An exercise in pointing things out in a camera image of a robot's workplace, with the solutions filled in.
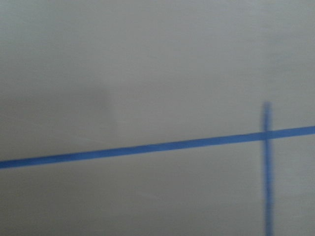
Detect long blue tape strip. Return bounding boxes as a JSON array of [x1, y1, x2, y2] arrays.
[[0, 126, 315, 169]]

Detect crossing blue tape strip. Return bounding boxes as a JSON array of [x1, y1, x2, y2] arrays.
[[262, 102, 273, 236]]

